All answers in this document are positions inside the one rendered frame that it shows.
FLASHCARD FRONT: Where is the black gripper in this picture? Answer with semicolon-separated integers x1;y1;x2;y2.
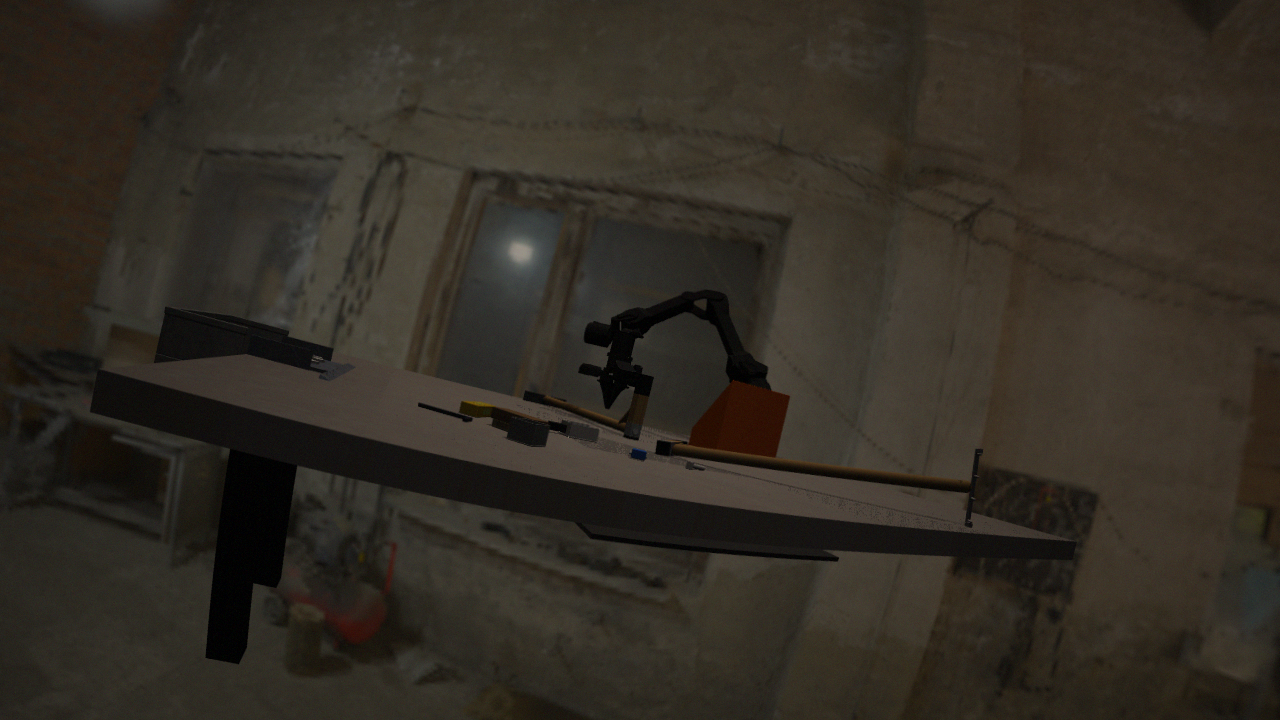
579;348;637;409

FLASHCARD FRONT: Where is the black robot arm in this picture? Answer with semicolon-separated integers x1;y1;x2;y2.
584;290;771;389

